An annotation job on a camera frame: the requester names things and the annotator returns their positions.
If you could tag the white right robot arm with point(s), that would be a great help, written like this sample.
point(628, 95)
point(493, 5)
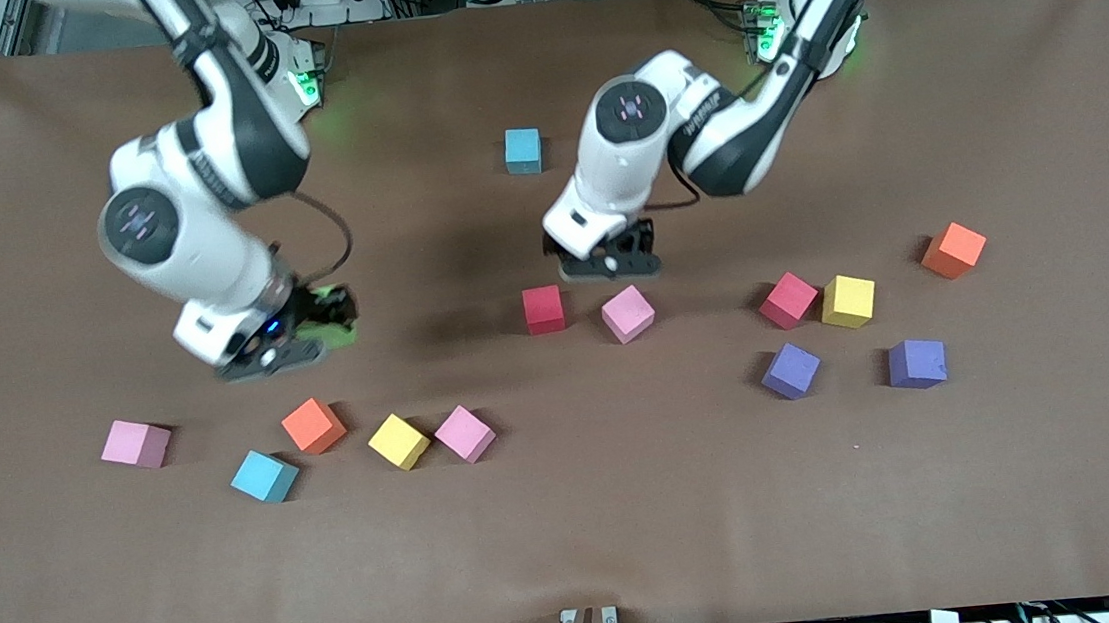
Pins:
point(208, 251)

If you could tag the yellow foam cube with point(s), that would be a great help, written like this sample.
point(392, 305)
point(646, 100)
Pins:
point(398, 442)
point(848, 301)

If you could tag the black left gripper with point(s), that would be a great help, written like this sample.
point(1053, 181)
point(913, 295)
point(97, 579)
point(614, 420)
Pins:
point(637, 235)

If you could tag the metal table edge bracket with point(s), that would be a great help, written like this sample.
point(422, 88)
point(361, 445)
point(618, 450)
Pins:
point(610, 620)

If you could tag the green foam cube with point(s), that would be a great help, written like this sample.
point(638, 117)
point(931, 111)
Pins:
point(341, 338)

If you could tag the brown table cover sheet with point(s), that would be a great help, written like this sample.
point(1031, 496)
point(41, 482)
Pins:
point(574, 531)

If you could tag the blue foam cube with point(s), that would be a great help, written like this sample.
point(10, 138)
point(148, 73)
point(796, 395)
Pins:
point(522, 151)
point(264, 475)

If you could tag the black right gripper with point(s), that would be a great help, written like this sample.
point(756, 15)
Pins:
point(325, 306)

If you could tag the orange foam cube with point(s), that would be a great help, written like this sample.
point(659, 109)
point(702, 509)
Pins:
point(313, 425)
point(953, 250)

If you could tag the purple foam cube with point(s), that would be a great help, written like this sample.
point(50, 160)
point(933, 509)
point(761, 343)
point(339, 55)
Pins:
point(790, 370)
point(916, 363)

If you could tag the red foam cube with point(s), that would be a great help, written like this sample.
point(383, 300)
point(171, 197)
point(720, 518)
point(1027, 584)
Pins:
point(787, 300)
point(543, 309)

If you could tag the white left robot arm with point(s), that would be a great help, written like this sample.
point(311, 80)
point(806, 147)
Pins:
point(623, 175)

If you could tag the pink foam cube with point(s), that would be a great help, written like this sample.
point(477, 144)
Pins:
point(465, 433)
point(627, 313)
point(135, 443)

